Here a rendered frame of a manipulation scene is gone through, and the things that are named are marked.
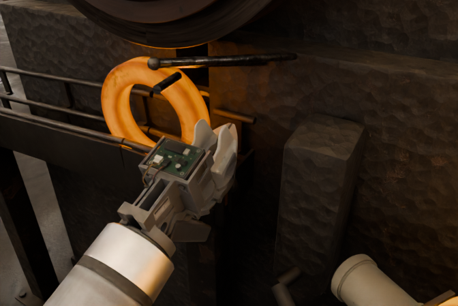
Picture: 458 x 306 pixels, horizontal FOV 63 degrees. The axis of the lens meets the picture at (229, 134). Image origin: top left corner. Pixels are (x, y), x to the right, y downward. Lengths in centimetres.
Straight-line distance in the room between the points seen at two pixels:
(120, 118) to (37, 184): 126
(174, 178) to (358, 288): 23
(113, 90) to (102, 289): 32
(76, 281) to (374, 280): 30
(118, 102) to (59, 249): 97
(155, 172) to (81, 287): 14
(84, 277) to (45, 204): 134
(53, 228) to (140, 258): 122
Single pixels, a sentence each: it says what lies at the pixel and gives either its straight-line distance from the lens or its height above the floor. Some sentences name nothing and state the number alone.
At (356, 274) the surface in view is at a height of 69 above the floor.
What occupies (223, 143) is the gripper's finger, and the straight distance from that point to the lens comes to 49.
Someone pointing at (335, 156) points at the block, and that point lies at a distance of 43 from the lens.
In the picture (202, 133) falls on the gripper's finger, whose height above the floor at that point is 77.
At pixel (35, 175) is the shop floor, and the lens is 193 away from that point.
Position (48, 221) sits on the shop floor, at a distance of 164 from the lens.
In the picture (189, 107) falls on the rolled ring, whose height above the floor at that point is 80.
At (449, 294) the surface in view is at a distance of 44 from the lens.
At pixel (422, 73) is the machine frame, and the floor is 87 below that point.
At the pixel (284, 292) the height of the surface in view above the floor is 60.
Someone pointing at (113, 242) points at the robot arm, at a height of 74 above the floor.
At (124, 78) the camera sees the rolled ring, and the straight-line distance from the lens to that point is 58.
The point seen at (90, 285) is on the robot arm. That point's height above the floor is 73.
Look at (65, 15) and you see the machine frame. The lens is 77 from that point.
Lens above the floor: 103
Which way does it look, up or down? 31 degrees down
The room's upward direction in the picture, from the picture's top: straight up
